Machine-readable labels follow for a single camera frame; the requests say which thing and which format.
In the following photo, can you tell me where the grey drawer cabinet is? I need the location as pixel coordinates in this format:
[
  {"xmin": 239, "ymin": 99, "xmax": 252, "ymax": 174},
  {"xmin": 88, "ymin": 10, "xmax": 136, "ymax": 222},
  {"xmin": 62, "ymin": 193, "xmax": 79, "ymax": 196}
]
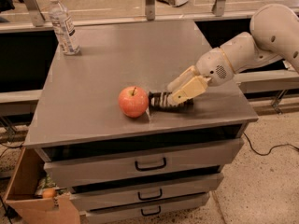
[{"xmin": 25, "ymin": 21, "xmax": 257, "ymax": 224}]

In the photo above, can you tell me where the black floor cable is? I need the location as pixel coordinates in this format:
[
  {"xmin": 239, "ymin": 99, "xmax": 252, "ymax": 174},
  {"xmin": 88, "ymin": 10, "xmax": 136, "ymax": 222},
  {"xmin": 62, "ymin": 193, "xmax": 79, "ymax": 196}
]
[{"xmin": 242, "ymin": 132, "xmax": 299, "ymax": 157}]

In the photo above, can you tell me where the red apple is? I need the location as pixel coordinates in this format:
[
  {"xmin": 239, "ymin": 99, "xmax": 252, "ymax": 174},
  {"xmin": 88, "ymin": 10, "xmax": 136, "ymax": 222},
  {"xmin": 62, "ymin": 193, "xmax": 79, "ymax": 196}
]
[{"xmin": 118, "ymin": 86, "xmax": 149, "ymax": 118}]

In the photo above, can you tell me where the black rxbar chocolate wrapper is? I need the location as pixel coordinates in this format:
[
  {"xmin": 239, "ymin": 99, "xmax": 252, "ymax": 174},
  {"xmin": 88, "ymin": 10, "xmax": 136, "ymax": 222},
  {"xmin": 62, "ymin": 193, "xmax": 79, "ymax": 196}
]
[{"xmin": 149, "ymin": 91, "xmax": 193, "ymax": 112}]

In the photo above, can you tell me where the orange fruit in box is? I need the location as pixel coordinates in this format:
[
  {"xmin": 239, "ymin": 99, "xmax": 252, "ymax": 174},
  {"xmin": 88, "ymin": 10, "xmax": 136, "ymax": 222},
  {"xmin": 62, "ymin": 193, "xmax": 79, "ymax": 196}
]
[{"xmin": 42, "ymin": 188, "xmax": 56, "ymax": 199}]

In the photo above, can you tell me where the bottom grey drawer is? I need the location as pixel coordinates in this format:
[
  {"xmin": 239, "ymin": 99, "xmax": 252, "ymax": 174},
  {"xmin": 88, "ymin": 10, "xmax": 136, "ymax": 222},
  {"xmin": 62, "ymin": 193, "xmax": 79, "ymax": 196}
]
[{"xmin": 86, "ymin": 193, "xmax": 209, "ymax": 224}]

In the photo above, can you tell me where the top grey drawer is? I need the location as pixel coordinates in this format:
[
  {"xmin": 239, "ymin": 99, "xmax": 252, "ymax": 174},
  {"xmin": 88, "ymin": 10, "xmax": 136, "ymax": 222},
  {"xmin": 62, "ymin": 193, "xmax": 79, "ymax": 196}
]
[{"xmin": 44, "ymin": 138, "xmax": 243, "ymax": 188}]

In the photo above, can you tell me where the middle grey drawer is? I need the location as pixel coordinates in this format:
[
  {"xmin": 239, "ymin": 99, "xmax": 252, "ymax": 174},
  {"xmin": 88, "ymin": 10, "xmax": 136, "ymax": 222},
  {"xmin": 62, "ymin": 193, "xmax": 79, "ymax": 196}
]
[{"xmin": 70, "ymin": 173, "xmax": 223, "ymax": 211}]

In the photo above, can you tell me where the grey drawer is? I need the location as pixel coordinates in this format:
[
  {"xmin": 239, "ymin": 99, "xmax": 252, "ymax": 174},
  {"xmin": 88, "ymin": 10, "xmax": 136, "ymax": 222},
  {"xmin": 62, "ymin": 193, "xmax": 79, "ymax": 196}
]
[
  {"xmin": 86, "ymin": 193, "xmax": 209, "ymax": 224},
  {"xmin": 44, "ymin": 138, "xmax": 243, "ymax": 188},
  {"xmin": 70, "ymin": 173, "xmax": 223, "ymax": 211}
]

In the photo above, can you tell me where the brown cardboard box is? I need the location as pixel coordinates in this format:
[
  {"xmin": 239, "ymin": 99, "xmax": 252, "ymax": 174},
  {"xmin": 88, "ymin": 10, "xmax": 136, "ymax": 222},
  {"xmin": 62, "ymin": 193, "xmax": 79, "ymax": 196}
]
[{"xmin": 4, "ymin": 147, "xmax": 80, "ymax": 224}]

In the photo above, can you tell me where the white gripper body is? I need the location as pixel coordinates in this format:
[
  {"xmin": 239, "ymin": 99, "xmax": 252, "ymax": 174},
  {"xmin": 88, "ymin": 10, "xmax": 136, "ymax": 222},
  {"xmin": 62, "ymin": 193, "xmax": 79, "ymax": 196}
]
[{"xmin": 196, "ymin": 48, "xmax": 234, "ymax": 87}]

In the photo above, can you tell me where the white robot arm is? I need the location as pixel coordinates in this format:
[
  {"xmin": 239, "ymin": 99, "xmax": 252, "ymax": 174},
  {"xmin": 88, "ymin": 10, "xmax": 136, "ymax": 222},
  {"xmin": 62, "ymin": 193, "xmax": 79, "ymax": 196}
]
[{"xmin": 164, "ymin": 4, "xmax": 299, "ymax": 107}]

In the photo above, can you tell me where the metal railing frame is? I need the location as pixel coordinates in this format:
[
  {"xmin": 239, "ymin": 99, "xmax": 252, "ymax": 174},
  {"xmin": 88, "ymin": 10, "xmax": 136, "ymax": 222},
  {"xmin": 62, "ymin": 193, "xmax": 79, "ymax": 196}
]
[{"xmin": 0, "ymin": 0, "xmax": 299, "ymax": 34}]

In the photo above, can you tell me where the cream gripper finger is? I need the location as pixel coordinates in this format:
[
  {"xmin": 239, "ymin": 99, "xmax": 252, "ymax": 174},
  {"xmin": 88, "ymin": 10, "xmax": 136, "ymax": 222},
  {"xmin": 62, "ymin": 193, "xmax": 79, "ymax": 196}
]
[
  {"xmin": 167, "ymin": 76, "xmax": 210, "ymax": 105},
  {"xmin": 167, "ymin": 65, "xmax": 199, "ymax": 92}
]

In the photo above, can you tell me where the clear plastic water bottle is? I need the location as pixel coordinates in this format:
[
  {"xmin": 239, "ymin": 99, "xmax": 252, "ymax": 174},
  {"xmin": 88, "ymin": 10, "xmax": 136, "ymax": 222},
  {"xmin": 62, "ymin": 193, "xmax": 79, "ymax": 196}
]
[{"xmin": 49, "ymin": 0, "xmax": 79, "ymax": 55}]

